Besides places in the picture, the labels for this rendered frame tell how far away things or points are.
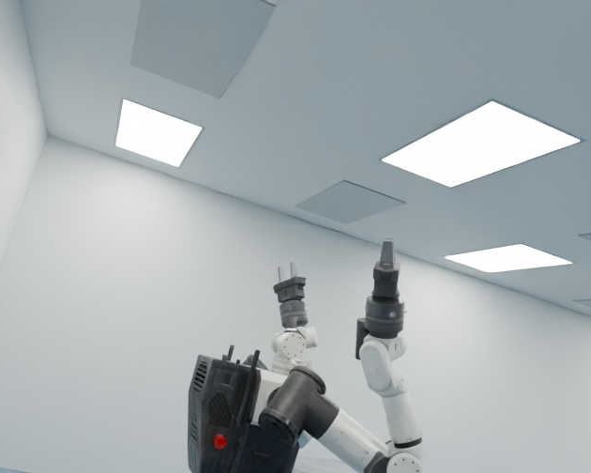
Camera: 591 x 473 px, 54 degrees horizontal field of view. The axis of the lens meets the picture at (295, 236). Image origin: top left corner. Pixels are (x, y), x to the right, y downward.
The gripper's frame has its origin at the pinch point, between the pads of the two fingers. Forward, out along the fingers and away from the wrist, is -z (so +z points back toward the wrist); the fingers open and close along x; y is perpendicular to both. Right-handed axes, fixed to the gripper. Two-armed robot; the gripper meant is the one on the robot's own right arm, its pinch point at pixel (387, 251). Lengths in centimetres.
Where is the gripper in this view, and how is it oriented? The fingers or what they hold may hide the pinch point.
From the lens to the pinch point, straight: 133.4
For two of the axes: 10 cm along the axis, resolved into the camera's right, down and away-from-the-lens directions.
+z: -0.3, 9.9, 1.4
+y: 9.7, 0.6, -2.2
